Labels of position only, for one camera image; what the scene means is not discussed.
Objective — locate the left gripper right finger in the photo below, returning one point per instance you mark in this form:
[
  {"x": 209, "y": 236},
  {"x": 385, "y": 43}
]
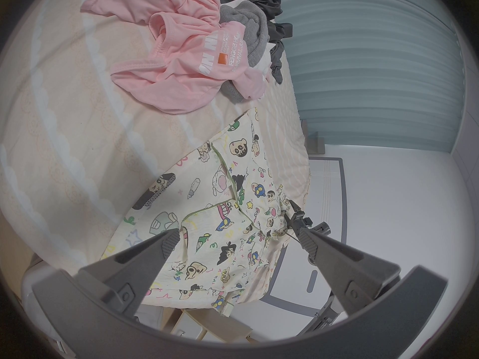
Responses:
[{"x": 344, "y": 271}]

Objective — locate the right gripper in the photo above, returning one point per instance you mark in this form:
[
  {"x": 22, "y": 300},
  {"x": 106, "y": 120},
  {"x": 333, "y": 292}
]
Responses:
[{"x": 300, "y": 221}]

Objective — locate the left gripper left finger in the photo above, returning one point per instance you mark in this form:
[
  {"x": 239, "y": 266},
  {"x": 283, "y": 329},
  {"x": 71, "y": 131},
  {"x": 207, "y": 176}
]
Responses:
[{"x": 149, "y": 260}]

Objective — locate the white printed pyjama top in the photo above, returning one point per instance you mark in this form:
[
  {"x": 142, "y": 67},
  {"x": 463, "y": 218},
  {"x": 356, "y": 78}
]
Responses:
[{"x": 209, "y": 238}]

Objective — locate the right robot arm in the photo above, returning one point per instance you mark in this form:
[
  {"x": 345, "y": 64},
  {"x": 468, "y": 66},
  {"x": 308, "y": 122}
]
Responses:
[{"x": 322, "y": 314}]

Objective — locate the bed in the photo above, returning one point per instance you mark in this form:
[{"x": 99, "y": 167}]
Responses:
[{"x": 75, "y": 144}]

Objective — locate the pile of clothes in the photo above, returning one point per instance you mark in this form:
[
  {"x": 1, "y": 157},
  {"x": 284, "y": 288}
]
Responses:
[{"x": 179, "y": 58}]

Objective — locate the grey bedside table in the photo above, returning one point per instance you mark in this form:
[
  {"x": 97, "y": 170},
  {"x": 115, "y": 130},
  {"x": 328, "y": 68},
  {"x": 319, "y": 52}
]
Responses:
[{"x": 314, "y": 144}]

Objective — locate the blue-green curtain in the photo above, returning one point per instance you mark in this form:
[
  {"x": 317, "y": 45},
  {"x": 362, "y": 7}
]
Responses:
[{"x": 374, "y": 69}]

